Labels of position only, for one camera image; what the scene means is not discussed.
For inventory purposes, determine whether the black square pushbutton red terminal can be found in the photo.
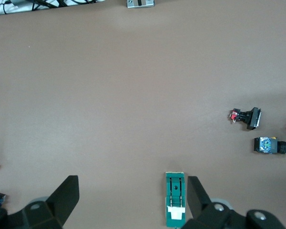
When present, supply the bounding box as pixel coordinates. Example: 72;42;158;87
228;106;263;131

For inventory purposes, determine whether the green load switch white handle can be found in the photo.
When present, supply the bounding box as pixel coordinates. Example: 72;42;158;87
165;171;189;228

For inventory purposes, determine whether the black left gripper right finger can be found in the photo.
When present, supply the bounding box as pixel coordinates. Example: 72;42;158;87
180;176;286;229

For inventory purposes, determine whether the black cable bundle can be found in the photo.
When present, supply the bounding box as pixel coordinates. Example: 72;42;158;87
0;0;106;16

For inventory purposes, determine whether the green mushroom button blue block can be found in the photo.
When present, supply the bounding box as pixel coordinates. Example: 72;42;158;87
253;135;286;158

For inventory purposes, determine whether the aluminium profile post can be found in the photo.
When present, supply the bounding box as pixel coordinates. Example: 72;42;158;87
126;0;156;9

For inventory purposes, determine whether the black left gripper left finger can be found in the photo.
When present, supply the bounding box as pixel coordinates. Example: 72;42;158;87
0;175;80;229

